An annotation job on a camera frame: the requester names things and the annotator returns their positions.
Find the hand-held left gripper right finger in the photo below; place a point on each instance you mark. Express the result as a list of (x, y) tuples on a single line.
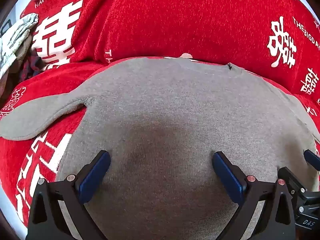
[(226, 173)]

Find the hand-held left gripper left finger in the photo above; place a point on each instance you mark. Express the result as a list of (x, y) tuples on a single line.
[(96, 172)]

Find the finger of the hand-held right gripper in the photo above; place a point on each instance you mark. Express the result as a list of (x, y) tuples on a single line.
[(312, 156), (291, 180)]

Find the grey knit sweater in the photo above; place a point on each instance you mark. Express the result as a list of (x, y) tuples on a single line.
[(160, 105)]

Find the dark plaid cloth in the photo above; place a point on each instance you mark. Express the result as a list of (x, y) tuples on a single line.
[(33, 63)]

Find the brown cloth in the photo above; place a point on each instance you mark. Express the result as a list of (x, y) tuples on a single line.
[(17, 65)]

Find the pale grey cloth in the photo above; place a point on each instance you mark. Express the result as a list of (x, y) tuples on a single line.
[(15, 37)]

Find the red blanket white characters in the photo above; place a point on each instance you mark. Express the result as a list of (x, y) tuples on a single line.
[(175, 17)]

